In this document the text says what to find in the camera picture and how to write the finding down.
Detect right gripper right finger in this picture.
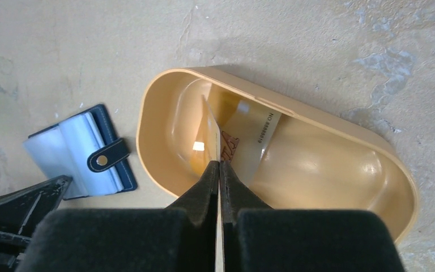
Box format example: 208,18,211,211
219,161,405,271

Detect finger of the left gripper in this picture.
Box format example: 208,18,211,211
0,176,72,271

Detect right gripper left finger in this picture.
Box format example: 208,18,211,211
17,161,219,271

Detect blue leather card holder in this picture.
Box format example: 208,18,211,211
23,104,138,200

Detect beige credit card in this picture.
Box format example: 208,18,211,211
216,92,282,185
202,95,223,271

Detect tan oval plastic tray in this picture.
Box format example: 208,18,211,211
136,67,419,242

